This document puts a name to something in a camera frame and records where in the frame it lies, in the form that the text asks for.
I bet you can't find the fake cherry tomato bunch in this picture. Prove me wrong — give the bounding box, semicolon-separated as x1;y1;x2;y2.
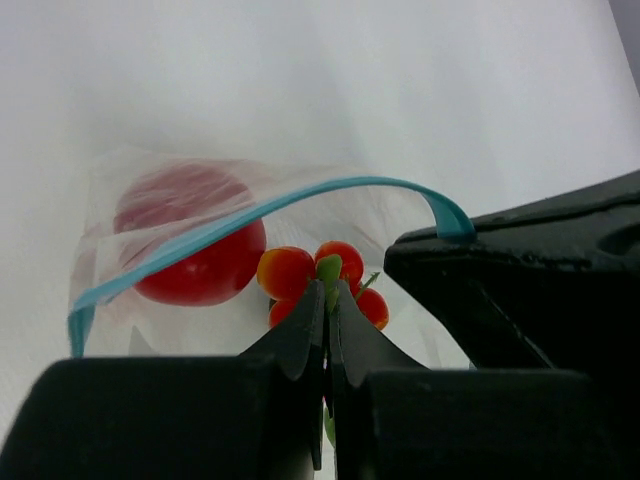
256;240;390;330

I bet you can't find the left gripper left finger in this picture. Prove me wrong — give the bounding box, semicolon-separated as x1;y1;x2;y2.
1;281;325;479

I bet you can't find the clear zip top bag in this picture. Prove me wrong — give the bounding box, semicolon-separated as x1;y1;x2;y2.
67;148;475;358

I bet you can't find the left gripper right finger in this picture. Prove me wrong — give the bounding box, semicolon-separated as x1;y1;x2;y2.
327;285;639;479

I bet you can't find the red fake apple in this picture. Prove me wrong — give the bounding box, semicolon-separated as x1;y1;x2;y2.
113;159;267;307

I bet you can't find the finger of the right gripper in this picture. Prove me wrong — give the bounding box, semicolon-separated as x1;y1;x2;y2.
384;173;639;373

